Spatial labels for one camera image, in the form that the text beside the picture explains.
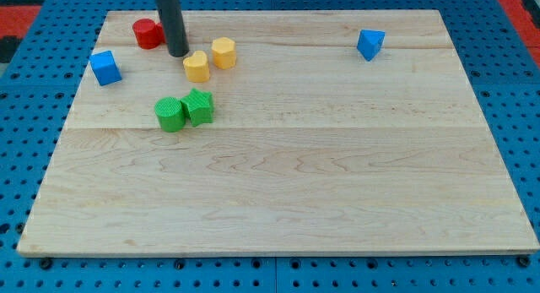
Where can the yellow heart block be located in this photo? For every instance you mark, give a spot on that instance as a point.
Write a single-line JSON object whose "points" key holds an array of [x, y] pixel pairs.
{"points": [[197, 67]]}

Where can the red cylinder block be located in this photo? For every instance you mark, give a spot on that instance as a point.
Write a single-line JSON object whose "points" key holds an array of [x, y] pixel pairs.
{"points": [[146, 33]]}

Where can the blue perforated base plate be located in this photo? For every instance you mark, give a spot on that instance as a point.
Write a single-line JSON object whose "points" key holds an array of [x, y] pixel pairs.
{"points": [[40, 83]]}

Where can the blue cube block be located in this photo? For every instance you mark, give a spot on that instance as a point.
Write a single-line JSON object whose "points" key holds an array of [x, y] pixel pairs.
{"points": [[104, 67]]}

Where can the green star block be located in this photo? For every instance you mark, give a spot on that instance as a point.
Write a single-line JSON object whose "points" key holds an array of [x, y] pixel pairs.
{"points": [[198, 107]]}

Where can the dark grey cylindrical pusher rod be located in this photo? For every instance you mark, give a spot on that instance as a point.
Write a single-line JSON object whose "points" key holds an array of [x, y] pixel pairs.
{"points": [[170, 16]]}

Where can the yellow hexagon block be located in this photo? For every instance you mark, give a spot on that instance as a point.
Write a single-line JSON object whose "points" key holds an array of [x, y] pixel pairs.
{"points": [[224, 52]]}

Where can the green cylinder block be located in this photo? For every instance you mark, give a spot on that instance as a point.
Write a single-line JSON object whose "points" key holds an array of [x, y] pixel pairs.
{"points": [[169, 113]]}

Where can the red block behind rod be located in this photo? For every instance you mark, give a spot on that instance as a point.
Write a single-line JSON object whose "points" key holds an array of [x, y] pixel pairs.
{"points": [[161, 33]]}

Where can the blue triangular prism block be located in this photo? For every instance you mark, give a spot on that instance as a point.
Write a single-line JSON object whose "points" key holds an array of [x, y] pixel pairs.
{"points": [[370, 43]]}

